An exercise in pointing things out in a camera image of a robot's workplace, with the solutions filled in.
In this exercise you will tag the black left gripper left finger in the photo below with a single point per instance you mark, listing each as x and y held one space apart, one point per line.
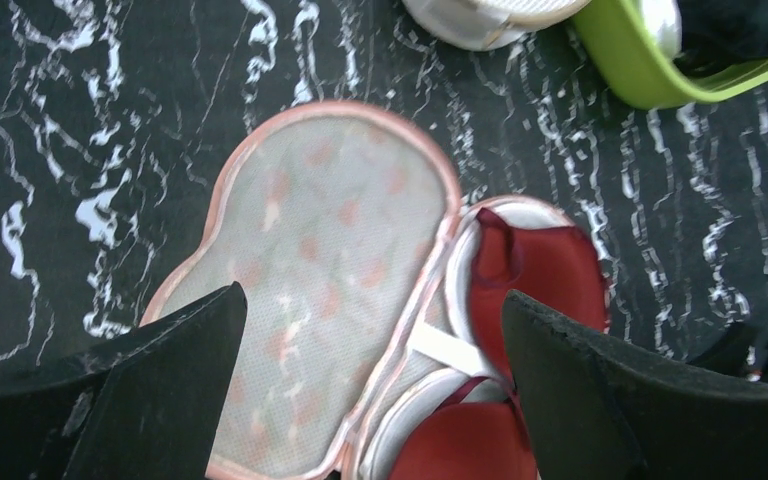
144 405

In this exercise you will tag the white garment in basin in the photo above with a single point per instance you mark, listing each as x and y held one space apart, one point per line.
662 20

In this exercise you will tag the black garment in basin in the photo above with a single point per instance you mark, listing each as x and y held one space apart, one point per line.
719 34

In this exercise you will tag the green plastic basin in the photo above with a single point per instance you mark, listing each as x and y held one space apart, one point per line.
634 68

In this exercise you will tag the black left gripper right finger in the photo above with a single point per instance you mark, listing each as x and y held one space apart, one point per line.
607 409

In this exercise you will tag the dark red bra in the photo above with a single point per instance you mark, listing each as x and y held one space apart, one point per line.
523 331

